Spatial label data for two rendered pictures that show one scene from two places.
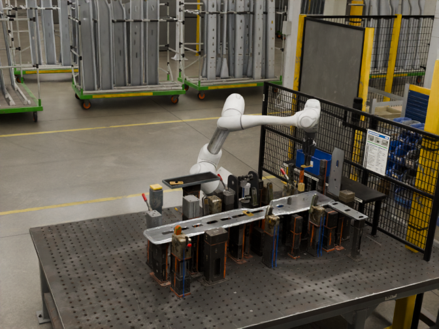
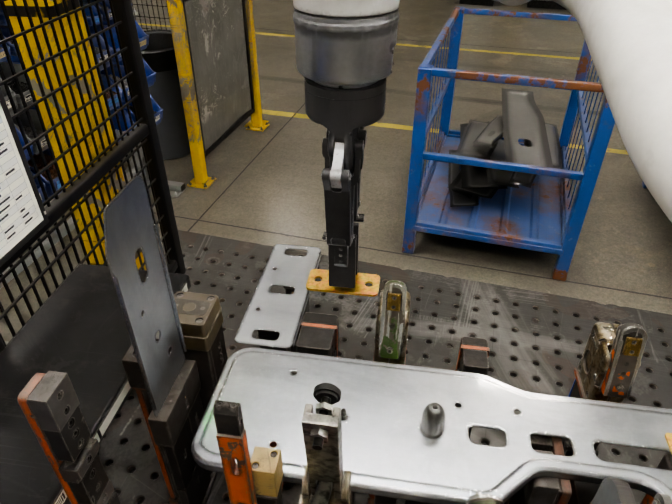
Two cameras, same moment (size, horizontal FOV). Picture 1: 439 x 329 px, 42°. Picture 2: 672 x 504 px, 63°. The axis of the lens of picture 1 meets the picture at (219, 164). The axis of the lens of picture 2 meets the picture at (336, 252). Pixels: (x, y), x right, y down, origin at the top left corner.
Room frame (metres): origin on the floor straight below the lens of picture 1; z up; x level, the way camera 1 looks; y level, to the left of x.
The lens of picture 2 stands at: (4.00, -0.26, 1.66)
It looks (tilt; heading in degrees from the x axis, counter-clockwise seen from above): 36 degrees down; 222
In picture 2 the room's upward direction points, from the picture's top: straight up
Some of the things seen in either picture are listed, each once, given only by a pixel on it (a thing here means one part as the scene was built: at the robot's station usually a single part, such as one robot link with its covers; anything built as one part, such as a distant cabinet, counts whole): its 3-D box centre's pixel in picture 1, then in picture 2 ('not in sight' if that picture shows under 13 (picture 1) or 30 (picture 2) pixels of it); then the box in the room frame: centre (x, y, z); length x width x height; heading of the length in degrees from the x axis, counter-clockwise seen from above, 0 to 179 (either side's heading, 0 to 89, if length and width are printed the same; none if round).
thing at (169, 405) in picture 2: (331, 213); (188, 447); (3.76, -0.81, 0.85); 0.12 x 0.03 x 0.30; 33
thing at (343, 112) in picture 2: (309, 138); (345, 122); (3.63, -0.59, 1.45); 0.08 x 0.07 x 0.09; 33
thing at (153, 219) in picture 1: (153, 239); not in sight; (3.19, 0.39, 0.88); 0.11 x 0.10 x 0.36; 33
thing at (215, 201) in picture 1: (213, 224); not in sight; (3.41, 0.02, 0.89); 0.13 x 0.11 x 0.38; 33
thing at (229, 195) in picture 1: (226, 219); not in sight; (3.52, -0.06, 0.89); 0.13 x 0.11 x 0.38; 33
